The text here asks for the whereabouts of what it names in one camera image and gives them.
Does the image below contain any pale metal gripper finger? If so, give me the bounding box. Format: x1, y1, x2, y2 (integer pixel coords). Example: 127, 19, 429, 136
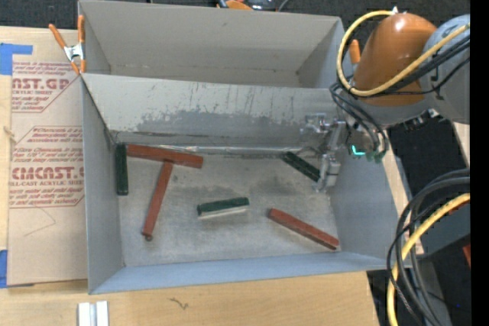
300, 112, 335, 137
312, 153, 342, 193

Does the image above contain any dark green flat block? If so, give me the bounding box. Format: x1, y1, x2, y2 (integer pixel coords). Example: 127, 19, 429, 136
281, 151, 322, 183
196, 196, 251, 221
115, 144, 130, 197

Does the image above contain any red-brown flat block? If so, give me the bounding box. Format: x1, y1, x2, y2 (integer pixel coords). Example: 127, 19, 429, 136
141, 160, 175, 242
266, 207, 341, 252
125, 144, 205, 170

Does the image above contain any grey metal bin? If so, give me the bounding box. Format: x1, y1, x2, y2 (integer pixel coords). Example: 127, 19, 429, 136
77, 0, 403, 295

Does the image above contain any brown cardboard board, red print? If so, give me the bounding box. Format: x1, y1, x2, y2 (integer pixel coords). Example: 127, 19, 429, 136
0, 25, 89, 288

